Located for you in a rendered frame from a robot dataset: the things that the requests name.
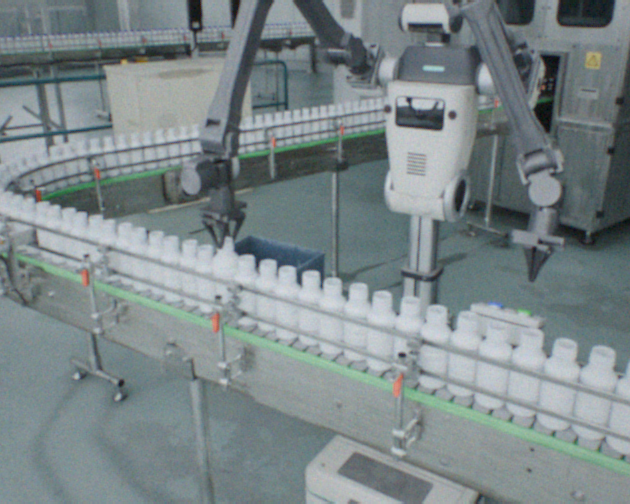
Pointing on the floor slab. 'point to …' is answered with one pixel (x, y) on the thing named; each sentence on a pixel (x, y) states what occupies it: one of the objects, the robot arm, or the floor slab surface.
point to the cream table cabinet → (165, 98)
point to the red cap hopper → (40, 85)
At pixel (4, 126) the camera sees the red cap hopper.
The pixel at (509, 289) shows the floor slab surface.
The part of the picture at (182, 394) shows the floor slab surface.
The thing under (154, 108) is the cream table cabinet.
